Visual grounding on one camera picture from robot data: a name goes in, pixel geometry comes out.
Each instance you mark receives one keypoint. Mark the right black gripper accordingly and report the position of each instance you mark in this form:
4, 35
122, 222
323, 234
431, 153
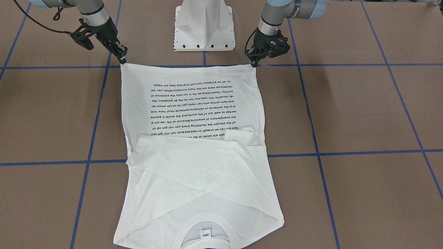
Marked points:
104, 32

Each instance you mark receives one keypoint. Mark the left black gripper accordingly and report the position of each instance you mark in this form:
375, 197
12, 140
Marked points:
262, 38

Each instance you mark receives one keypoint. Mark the white long-sleeve printed shirt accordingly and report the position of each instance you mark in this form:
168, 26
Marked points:
199, 176

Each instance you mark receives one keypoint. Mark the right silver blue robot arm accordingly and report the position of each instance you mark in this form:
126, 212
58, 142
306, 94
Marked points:
95, 21

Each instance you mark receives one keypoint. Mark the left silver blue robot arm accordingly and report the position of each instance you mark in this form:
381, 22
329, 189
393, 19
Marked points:
276, 11

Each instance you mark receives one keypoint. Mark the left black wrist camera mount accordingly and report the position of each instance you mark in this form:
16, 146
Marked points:
276, 45

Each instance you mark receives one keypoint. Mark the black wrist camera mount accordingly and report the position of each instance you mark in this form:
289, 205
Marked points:
276, 45
82, 35

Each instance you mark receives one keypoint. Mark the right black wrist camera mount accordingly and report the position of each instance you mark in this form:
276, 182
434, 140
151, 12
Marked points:
82, 35

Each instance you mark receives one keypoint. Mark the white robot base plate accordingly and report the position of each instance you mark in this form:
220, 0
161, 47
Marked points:
204, 26

